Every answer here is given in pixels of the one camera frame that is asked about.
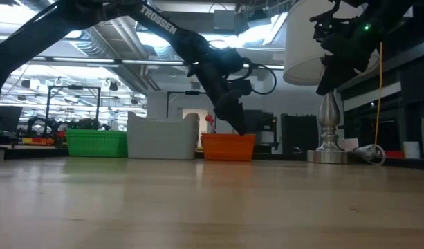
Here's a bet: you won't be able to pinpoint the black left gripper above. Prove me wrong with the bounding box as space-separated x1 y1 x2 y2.
190 47 249 136

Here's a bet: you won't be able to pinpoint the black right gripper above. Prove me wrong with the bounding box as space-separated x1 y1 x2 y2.
316 16 382 96

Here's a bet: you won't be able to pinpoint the grey plastic bin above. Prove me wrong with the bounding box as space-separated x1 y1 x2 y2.
127 126 199 161
127 119 200 129
127 111 201 122

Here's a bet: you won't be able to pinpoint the black shelf rack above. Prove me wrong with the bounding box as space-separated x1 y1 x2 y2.
246 109 279 155

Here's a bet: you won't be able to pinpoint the small red object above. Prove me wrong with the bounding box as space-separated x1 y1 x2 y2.
204 113 219 135

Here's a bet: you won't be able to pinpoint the white door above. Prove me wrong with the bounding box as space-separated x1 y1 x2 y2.
181 108 210 149

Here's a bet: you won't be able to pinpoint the silver lamp base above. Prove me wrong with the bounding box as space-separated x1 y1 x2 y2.
306 82 351 165

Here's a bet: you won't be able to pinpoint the black cabinet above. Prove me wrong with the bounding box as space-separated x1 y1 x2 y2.
280 113 319 156

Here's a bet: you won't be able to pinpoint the grey ceiling unit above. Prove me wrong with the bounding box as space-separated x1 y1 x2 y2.
213 9 241 35

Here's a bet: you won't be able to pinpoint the long ceiling light bar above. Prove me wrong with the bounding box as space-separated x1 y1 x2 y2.
28 56 285 71

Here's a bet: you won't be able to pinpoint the background robot arms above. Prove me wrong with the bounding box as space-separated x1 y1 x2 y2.
24 116 111 139

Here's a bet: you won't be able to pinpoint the background work table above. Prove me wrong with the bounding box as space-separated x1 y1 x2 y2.
0 137 69 162

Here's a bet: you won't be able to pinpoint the black monitor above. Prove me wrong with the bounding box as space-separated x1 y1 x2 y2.
0 105 24 133

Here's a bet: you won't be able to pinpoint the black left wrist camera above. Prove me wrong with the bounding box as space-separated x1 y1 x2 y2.
232 78 253 98

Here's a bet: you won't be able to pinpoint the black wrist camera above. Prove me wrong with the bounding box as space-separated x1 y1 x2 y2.
310 1 340 42
232 78 253 98

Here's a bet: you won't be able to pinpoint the black gantry frame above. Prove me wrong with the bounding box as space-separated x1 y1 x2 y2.
46 85 102 136
165 90 214 120

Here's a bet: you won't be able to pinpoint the yellow cable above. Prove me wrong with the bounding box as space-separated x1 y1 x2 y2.
374 41 385 146

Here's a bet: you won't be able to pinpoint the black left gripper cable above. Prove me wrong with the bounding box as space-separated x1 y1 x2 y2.
241 57 277 96

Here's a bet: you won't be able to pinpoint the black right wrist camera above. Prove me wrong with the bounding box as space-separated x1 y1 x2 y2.
310 1 340 42

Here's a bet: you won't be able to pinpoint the white lamp cord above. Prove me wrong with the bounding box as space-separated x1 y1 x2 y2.
353 144 387 166

